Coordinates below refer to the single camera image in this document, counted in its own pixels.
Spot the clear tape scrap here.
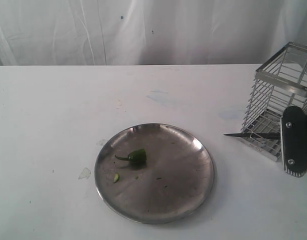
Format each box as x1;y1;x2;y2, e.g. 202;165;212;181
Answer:
78;167;92;180

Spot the dark green pear-shaped vegetable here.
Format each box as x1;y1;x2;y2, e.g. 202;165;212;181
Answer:
114;148;147;165

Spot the blurry green vegetable piece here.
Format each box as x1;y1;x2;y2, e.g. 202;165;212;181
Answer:
113;172;120;184

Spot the white backdrop curtain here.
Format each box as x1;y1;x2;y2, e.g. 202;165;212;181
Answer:
0;0;307;66

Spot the black kitchen knife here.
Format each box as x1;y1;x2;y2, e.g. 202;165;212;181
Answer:
224;132;281;140

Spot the round steel plate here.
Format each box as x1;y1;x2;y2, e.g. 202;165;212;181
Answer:
94;123;215;224

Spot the wire metal utensil holder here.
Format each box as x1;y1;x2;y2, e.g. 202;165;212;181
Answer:
241;42;307;162

